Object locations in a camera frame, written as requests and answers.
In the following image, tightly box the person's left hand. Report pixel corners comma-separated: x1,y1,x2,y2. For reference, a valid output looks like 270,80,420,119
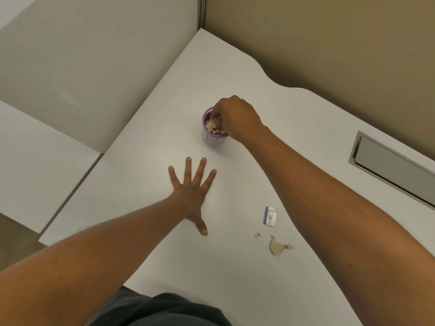
168,157,217,237

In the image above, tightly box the person's right hand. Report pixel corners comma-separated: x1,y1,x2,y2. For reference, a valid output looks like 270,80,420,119
210,95,273,144

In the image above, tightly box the person's left forearm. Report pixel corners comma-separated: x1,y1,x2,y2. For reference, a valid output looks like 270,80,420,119
0,194,191,326

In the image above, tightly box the person's right forearm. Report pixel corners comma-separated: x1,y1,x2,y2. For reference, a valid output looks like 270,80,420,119
239,125,435,326

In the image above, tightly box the pile of beige paper scraps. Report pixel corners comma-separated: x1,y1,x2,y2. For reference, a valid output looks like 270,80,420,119
205,118,227,136

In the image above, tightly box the white cup with purple rim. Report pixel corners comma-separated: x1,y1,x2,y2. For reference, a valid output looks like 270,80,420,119
201,106,229,148

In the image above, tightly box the small white blue packet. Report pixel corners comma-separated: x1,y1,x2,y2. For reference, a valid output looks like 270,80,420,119
264,206,278,227

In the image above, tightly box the large beige paper scrap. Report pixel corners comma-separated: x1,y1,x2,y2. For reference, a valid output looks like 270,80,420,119
269,235,287,257

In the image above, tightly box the person's dark green clothing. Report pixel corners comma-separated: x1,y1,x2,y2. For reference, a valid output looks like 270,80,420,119
84,286,232,326

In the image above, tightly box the grey metal cable flap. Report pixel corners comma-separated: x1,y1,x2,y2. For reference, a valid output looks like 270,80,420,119
348,130,435,211

